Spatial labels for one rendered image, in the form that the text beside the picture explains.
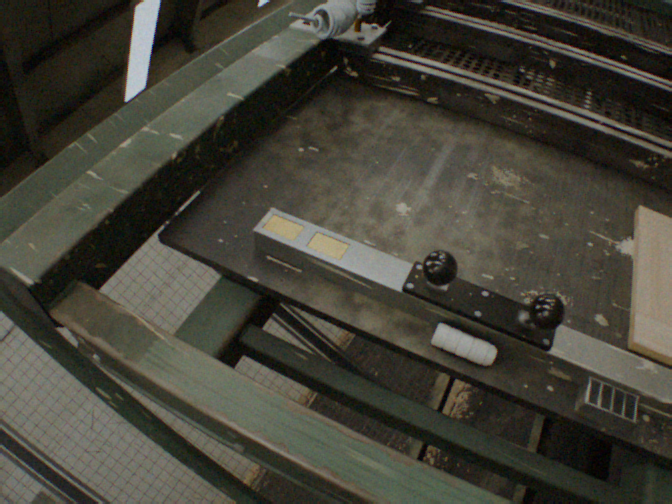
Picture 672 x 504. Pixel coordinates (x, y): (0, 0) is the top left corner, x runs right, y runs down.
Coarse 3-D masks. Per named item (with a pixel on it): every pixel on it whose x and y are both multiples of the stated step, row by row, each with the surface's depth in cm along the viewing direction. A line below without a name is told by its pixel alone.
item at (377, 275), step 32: (288, 256) 64; (320, 256) 61; (352, 256) 62; (384, 256) 62; (352, 288) 63; (384, 288) 59; (448, 320) 58; (512, 352) 56; (544, 352) 53; (576, 352) 53; (608, 352) 53; (640, 384) 50
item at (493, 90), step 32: (352, 32) 93; (384, 32) 95; (352, 64) 97; (384, 64) 94; (416, 64) 92; (416, 96) 96; (448, 96) 92; (480, 96) 89; (512, 96) 86; (544, 96) 87; (512, 128) 90; (544, 128) 86; (576, 128) 83; (608, 128) 81; (608, 160) 84; (640, 160) 80
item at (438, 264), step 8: (432, 256) 47; (440, 256) 47; (448, 256) 47; (424, 264) 47; (432, 264) 46; (440, 264) 46; (448, 264) 46; (456, 264) 47; (424, 272) 47; (432, 272) 46; (440, 272) 46; (448, 272) 46; (456, 272) 47; (432, 280) 47; (440, 280) 47; (448, 280) 47; (432, 288) 57; (440, 288) 57
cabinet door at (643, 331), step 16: (640, 208) 74; (640, 224) 72; (656, 224) 72; (640, 240) 69; (656, 240) 69; (640, 256) 67; (656, 256) 67; (640, 272) 65; (656, 272) 65; (640, 288) 63; (656, 288) 63; (640, 304) 61; (656, 304) 61; (640, 320) 59; (656, 320) 59; (640, 336) 57; (656, 336) 57; (640, 352) 57; (656, 352) 56
